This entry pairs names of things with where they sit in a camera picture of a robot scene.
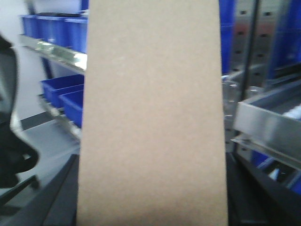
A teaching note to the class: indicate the blue bin lower left front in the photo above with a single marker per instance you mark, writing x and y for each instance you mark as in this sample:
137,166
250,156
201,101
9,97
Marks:
73,106

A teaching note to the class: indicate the tall brown cardboard box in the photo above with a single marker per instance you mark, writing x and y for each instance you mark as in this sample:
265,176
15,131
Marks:
153,146

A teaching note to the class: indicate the blue bin upper left shelf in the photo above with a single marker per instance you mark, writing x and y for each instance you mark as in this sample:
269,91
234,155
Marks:
65,30

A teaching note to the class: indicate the perforated steel shelf upright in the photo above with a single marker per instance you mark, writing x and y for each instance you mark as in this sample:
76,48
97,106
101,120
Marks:
247,33

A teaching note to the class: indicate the blue bin lower left back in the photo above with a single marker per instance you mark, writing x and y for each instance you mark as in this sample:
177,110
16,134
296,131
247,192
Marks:
54,88

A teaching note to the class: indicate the steel left shelf rail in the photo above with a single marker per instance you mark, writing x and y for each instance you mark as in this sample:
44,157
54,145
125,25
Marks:
66,57

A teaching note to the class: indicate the blue bin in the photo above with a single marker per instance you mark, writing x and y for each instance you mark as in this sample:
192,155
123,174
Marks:
73,106
54,88

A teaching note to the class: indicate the steel right shelf tray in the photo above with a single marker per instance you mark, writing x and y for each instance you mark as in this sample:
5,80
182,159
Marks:
264,127

